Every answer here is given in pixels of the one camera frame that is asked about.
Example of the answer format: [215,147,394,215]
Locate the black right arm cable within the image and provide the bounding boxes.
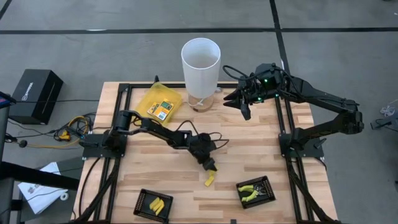
[222,64,259,82]

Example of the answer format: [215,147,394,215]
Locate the white paper sheet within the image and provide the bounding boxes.
[17,161,68,215]

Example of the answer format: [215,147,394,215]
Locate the black looped floor cable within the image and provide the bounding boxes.
[369,116,398,144]

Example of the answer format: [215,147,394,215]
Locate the black device red blue screen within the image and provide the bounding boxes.
[0,91,17,110]

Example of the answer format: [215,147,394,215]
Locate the grey floor device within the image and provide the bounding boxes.
[370,116,398,131]

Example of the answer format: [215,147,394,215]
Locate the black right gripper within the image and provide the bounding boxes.
[223,79,267,121]

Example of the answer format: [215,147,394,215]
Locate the yellow cable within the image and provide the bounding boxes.
[27,114,91,149]

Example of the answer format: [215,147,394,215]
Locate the black aluminium table frame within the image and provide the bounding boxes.
[70,72,343,224]

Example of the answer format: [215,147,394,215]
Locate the yellow green crayon box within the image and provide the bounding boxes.
[147,101,161,116]
[153,98,175,122]

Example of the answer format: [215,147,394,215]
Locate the white cable bundle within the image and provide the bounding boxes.
[379,98,398,118]

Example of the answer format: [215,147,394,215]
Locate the green handled pliers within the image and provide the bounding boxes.
[237,184,266,203]

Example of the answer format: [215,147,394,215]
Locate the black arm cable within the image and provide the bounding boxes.
[174,119,230,149]
[222,64,259,82]

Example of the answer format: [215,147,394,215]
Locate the black furniture bar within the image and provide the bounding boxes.
[0,161,80,191]

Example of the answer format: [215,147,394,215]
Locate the white lamp cord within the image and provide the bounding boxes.
[182,98,205,108]

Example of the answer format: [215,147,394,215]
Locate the black cardboard box white logo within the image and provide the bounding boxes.
[8,68,64,126]

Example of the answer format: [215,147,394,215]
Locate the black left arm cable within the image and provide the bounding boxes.
[174,119,230,149]

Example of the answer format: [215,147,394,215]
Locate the white shade wooden lamp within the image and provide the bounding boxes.
[180,37,222,113]

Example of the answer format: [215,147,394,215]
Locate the yellow translucent plastic bin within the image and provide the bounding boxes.
[129,82,183,135]

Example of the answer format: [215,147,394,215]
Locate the black perforated plastic tray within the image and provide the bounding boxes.
[235,175,277,210]
[133,188,174,223]

